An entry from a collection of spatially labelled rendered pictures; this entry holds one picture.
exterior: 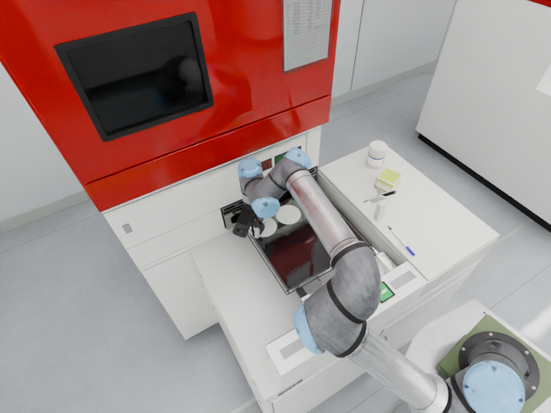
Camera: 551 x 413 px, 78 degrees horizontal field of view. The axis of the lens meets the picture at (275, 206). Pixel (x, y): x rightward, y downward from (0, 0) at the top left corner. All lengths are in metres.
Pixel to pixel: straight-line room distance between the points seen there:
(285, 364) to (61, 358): 1.61
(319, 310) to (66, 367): 1.81
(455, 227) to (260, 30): 0.93
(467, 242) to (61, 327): 2.20
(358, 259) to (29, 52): 0.77
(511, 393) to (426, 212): 0.65
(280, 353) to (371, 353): 0.30
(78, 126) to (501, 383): 1.13
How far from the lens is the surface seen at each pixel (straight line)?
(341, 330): 0.79
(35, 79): 0.88
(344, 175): 1.45
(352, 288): 0.75
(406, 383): 0.95
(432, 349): 1.29
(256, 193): 0.99
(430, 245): 1.31
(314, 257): 1.27
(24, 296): 2.76
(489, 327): 1.20
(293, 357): 1.05
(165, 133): 0.99
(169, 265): 1.46
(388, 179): 1.38
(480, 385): 1.00
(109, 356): 2.29
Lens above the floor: 1.97
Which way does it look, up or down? 49 degrees down
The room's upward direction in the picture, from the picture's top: 3 degrees counter-clockwise
